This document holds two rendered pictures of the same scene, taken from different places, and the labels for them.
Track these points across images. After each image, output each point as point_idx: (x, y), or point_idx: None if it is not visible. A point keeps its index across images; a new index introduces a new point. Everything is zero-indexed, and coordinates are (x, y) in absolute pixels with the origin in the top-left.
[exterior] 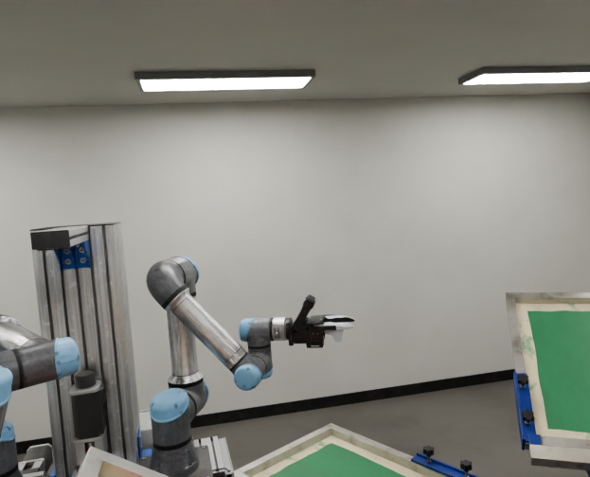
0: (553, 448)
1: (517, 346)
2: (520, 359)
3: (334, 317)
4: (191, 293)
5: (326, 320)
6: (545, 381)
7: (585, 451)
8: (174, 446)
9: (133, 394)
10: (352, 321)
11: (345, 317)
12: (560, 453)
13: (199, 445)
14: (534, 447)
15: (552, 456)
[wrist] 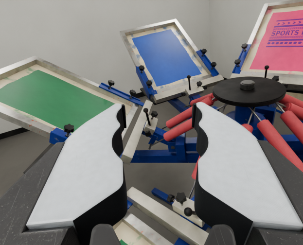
0: (128, 144)
1: (23, 118)
2: (37, 123)
3: (103, 151)
4: None
5: (85, 234)
6: (63, 126)
7: (133, 133)
8: None
9: None
10: (125, 114)
11: (118, 113)
12: (132, 144)
13: None
14: (125, 152)
15: (133, 148)
